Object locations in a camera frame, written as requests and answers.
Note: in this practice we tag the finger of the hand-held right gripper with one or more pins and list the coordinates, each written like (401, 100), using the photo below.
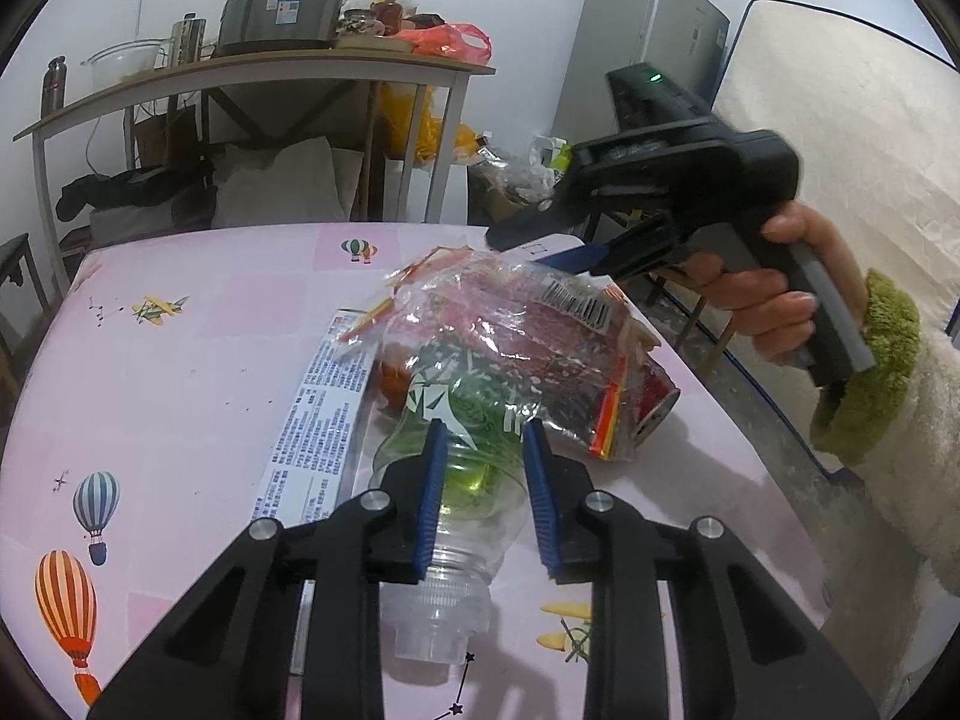
(540, 229)
(577, 259)

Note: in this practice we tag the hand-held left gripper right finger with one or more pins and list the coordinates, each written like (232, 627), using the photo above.
(540, 502)

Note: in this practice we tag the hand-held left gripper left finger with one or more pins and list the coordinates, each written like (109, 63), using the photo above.
(427, 495)

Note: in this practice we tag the clear green-label plastic bottle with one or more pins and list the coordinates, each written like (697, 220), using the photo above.
(480, 480)

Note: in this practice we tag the clear red-printed plastic wrapper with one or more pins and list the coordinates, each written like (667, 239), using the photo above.
(525, 345)

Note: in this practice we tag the blue and white carton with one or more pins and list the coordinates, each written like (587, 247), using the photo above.
(322, 420)

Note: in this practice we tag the red drink can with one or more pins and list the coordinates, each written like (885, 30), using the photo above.
(660, 390)

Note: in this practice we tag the person's right hand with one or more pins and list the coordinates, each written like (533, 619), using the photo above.
(765, 307)

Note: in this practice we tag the brown cardboard box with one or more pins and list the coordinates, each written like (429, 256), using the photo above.
(506, 202)
(161, 135)

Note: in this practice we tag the pile of plastic bags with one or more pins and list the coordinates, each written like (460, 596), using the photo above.
(525, 165)

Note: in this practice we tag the grey refrigerator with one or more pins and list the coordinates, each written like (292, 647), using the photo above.
(645, 52)

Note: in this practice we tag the yellow plastic bag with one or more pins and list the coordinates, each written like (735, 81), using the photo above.
(420, 120)

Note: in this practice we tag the white mattress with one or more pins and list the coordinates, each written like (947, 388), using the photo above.
(862, 127)

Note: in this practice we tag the red plastic bag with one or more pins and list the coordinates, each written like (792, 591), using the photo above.
(446, 41)

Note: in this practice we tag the red sauce bottle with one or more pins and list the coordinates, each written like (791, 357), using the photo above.
(387, 11)

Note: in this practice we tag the grey pillow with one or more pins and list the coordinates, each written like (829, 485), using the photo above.
(277, 180)

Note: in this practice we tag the glass jar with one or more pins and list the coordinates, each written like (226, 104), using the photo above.
(360, 22)

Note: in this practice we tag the wooden side table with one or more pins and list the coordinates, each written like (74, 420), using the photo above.
(262, 71)

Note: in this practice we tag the grey rice cooker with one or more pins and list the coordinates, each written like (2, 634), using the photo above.
(281, 15)

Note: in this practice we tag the steel cup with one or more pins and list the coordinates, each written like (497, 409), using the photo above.
(187, 37)

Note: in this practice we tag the black clothing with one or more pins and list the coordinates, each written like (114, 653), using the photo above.
(120, 191)

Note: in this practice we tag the wooden chair with dark seat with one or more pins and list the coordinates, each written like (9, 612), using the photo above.
(19, 270)

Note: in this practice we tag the steel thermos bottle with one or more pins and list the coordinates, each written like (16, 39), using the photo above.
(54, 86)

